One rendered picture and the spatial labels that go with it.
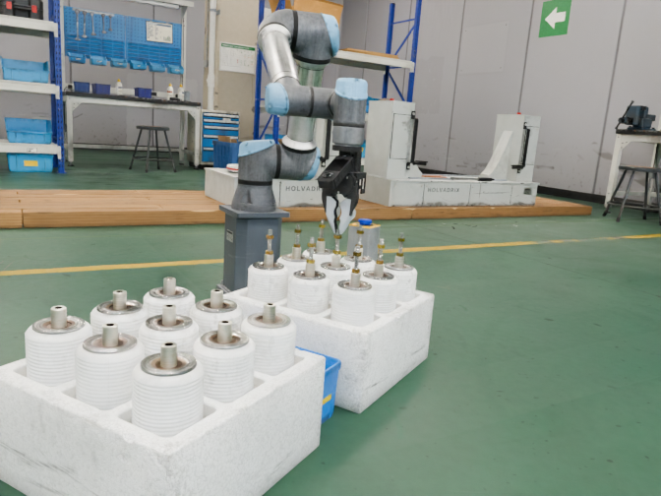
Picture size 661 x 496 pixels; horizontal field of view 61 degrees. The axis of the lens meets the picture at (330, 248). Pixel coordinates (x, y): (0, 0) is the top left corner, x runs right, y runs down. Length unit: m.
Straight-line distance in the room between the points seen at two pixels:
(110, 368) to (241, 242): 1.07
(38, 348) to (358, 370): 0.60
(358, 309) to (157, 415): 0.55
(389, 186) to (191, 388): 3.28
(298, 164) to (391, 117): 2.17
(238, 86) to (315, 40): 6.08
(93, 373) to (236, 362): 0.20
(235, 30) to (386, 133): 4.18
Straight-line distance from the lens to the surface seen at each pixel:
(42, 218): 3.14
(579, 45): 7.15
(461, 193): 4.39
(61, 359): 0.96
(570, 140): 7.03
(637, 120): 5.65
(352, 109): 1.34
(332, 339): 1.21
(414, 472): 1.09
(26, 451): 1.01
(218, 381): 0.88
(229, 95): 7.76
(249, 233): 1.86
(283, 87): 1.41
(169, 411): 0.80
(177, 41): 7.44
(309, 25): 1.75
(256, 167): 1.86
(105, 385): 0.88
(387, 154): 4.01
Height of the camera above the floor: 0.59
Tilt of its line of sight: 12 degrees down
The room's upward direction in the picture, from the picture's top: 4 degrees clockwise
